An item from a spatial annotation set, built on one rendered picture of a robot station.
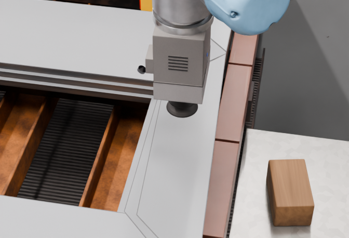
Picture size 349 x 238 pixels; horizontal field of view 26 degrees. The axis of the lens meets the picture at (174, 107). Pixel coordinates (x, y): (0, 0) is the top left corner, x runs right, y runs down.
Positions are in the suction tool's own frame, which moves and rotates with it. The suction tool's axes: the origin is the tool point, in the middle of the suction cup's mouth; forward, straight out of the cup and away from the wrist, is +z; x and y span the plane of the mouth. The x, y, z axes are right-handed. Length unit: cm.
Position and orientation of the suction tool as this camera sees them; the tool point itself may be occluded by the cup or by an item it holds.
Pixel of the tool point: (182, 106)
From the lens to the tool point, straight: 102.8
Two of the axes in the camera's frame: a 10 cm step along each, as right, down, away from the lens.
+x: 9.9, 1.0, -1.1
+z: 0.0, 7.3, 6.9
